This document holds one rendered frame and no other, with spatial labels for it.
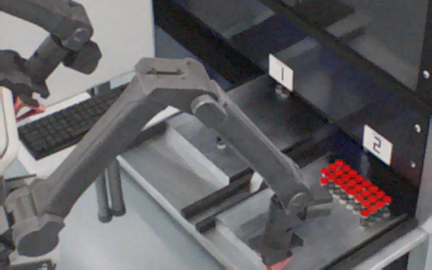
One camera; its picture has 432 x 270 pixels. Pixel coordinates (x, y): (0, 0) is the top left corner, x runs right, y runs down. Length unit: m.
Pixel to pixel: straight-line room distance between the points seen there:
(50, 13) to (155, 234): 1.60
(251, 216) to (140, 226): 1.27
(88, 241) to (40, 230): 1.73
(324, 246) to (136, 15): 0.89
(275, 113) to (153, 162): 0.35
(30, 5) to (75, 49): 0.15
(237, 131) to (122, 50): 1.06
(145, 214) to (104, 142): 1.89
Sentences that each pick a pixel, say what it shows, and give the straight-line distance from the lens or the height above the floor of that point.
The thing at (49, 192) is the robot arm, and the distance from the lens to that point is 1.73.
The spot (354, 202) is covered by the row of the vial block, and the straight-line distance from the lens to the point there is 2.26.
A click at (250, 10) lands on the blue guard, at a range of 2.45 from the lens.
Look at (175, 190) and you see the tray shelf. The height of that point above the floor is 0.88.
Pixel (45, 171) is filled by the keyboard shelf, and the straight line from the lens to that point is 2.54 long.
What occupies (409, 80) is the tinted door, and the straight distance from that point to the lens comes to 2.09.
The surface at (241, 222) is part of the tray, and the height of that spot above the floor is 0.88.
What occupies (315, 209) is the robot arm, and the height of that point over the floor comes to 1.08.
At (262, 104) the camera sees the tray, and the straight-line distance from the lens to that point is 2.56.
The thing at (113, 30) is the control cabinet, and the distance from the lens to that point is 2.70.
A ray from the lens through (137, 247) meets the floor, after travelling 3.43.
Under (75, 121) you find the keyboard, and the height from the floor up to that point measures 0.83.
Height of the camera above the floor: 2.49
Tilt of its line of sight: 41 degrees down
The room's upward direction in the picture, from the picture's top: straight up
